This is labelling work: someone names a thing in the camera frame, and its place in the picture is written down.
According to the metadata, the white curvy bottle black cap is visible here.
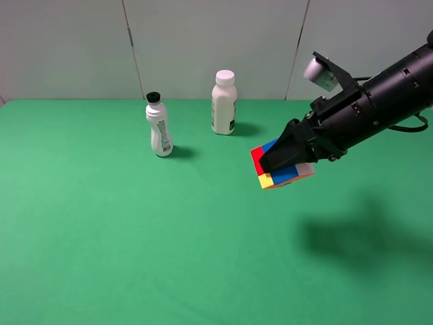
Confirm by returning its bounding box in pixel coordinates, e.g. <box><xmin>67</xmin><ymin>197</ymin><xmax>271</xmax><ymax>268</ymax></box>
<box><xmin>145</xmin><ymin>91</ymin><xmax>174</xmax><ymax>157</ymax></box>

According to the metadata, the white milk bottle white cap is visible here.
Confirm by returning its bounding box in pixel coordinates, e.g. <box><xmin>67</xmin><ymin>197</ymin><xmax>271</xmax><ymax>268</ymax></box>
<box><xmin>211</xmin><ymin>70</ymin><xmax>237</xmax><ymax>135</ymax></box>

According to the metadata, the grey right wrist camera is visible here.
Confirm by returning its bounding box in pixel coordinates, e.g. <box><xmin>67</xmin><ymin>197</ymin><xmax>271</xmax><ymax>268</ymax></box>
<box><xmin>304</xmin><ymin>51</ymin><xmax>358</xmax><ymax>92</ymax></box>

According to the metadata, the green table cloth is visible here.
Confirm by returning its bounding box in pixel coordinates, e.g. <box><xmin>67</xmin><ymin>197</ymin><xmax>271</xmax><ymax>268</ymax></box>
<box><xmin>1</xmin><ymin>100</ymin><xmax>432</xmax><ymax>324</ymax></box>

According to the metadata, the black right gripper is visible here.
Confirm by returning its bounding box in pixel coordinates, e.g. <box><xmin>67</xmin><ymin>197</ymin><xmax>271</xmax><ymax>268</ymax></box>
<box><xmin>259</xmin><ymin>88</ymin><xmax>375</xmax><ymax>173</ymax></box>

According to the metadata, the colourful puzzle cube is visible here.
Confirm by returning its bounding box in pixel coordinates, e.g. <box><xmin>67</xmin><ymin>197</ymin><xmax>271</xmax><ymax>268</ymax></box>
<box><xmin>250</xmin><ymin>139</ymin><xmax>315</xmax><ymax>190</ymax></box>

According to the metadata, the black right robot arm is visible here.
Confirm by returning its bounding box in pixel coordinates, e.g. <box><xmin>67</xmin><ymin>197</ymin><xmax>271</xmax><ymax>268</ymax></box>
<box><xmin>259</xmin><ymin>35</ymin><xmax>432</xmax><ymax>173</ymax></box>

